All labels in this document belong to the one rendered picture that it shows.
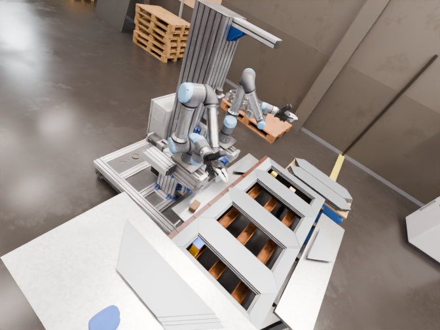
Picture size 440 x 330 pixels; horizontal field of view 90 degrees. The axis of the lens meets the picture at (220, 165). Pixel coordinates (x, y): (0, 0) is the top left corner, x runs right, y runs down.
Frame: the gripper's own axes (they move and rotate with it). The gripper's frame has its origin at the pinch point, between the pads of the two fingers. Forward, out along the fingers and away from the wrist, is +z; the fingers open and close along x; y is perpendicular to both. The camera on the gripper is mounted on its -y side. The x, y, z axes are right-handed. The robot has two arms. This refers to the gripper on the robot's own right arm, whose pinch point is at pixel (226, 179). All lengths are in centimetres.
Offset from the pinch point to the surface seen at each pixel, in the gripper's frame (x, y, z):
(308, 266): -91, 58, 51
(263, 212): -72, 51, -1
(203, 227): -16, 59, -4
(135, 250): 39, 44, 6
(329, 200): -160, 39, 8
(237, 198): -56, 53, -20
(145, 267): 37, 43, 16
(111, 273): 51, 48, 13
